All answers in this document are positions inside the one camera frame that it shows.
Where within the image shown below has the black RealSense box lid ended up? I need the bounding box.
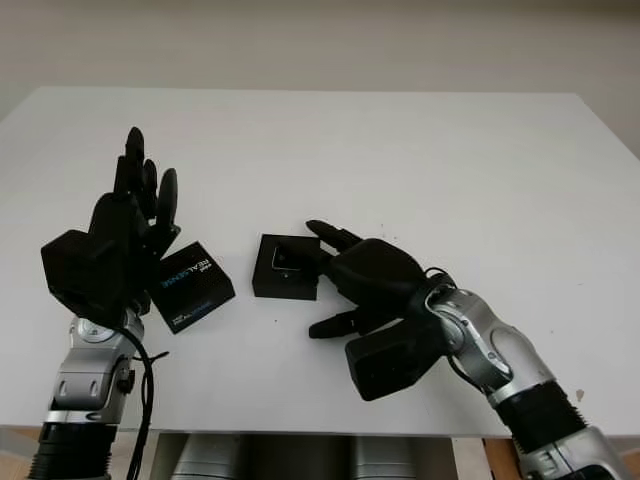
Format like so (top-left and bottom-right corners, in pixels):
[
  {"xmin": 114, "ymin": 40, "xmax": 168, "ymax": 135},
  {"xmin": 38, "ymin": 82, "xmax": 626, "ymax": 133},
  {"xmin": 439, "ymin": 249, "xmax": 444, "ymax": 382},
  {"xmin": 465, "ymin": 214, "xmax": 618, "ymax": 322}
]
[{"xmin": 149, "ymin": 241, "xmax": 237, "ymax": 336}]

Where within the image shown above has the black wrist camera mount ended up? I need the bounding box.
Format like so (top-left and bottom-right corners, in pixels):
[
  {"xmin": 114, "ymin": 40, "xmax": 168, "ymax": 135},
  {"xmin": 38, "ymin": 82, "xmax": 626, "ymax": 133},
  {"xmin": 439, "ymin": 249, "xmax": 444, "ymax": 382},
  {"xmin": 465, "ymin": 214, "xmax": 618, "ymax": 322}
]
[
  {"xmin": 40, "ymin": 228, "xmax": 127, "ymax": 322},
  {"xmin": 344, "ymin": 318, "xmax": 442, "ymax": 402}
]

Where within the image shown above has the black camera box base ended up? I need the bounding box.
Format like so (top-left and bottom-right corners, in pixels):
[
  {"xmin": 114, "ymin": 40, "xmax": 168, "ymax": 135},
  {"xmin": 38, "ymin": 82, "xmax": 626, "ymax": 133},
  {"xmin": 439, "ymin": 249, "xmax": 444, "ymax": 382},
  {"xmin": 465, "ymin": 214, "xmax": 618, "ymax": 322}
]
[{"xmin": 252, "ymin": 232, "xmax": 322, "ymax": 302}]

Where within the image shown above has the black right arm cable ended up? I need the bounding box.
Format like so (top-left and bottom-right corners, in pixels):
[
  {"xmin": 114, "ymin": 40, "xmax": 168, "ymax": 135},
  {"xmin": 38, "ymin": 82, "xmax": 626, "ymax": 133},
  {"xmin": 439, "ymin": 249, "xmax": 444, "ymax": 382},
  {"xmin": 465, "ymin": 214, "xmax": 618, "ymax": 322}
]
[{"xmin": 423, "ymin": 266, "xmax": 464, "ymax": 292}]

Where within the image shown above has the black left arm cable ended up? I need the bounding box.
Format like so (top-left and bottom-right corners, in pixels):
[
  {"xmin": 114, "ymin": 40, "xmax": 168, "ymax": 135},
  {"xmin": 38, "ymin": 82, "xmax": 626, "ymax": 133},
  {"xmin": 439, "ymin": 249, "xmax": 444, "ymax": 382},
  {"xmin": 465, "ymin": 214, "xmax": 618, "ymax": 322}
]
[{"xmin": 117, "ymin": 324, "xmax": 170, "ymax": 480}]

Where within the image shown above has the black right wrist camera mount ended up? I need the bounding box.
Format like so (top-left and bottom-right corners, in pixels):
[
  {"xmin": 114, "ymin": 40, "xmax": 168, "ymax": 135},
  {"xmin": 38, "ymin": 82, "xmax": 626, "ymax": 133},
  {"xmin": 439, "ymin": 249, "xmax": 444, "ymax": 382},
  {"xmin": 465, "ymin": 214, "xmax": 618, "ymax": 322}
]
[{"xmin": 344, "ymin": 318, "xmax": 442, "ymax": 402}]

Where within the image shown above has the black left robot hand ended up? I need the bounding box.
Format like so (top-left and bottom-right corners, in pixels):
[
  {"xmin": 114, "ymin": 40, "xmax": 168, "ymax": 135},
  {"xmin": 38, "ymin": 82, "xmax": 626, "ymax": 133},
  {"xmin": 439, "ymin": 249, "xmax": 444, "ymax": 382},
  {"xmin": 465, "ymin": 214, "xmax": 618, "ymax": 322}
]
[{"xmin": 89, "ymin": 126, "xmax": 182, "ymax": 317}]

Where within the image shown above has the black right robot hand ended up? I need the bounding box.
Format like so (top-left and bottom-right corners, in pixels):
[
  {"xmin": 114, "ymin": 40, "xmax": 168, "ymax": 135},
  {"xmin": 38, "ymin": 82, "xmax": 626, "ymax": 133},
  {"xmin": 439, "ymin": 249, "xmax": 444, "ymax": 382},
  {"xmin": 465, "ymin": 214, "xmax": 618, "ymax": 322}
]
[{"xmin": 305, "ymin": 219, "xmax": 435, "ymax": 342}]

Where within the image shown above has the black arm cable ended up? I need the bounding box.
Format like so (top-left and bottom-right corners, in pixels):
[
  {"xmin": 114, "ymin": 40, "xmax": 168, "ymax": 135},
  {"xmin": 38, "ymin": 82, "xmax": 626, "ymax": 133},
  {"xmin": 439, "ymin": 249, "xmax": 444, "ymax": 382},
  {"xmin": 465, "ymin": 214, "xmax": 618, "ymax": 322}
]
[
  {"xmin": 117, "ymin": 324, "xmax": 170, "ymax": 480},
  {"xmin": 423, "ymin": 266, "xmax": 464, "ymax": 292}
]

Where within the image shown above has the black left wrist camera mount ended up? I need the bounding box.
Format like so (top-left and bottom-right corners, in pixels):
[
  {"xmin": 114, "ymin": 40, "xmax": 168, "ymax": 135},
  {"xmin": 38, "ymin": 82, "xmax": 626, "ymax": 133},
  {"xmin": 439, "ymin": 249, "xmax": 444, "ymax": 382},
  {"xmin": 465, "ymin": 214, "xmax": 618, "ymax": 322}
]
[{"xmin": 40, "ymin": 228, "xmax": 127, "ymax": 322}]

